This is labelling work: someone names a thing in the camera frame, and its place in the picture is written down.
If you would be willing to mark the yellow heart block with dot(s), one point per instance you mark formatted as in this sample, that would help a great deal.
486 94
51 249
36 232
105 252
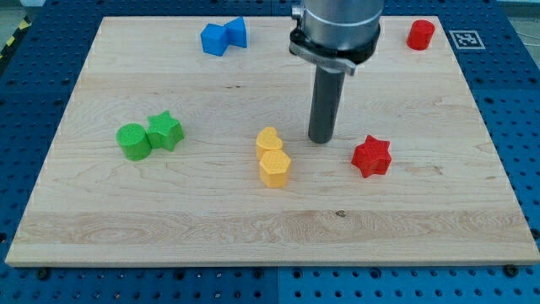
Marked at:
267 140

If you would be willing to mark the wooden board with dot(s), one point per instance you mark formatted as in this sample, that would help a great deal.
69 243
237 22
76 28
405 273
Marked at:
445 199

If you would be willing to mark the yellow hexagon block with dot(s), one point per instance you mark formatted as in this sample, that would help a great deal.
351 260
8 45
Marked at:
275 168

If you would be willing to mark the green star block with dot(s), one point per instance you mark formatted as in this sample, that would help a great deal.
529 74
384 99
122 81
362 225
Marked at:
164 131

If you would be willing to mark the blue wedge block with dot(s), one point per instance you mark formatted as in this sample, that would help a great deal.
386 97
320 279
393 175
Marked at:
236 32

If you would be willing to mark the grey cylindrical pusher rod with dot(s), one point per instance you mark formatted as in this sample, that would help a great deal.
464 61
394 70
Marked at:
326 96

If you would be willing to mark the white fiducial marker tag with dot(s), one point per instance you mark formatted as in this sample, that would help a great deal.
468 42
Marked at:
467 40

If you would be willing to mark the red cylinder block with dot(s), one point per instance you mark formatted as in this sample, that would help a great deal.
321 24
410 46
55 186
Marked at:
420 34

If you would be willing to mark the red star block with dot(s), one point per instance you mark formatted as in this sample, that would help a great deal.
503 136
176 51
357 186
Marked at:
372 157

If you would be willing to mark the green cylinder block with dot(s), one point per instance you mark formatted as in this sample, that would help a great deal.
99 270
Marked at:
134 142

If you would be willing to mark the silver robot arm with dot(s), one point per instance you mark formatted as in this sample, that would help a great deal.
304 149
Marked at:
337 35

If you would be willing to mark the blue cube block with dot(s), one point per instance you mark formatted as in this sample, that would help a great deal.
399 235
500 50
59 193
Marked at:
214 40

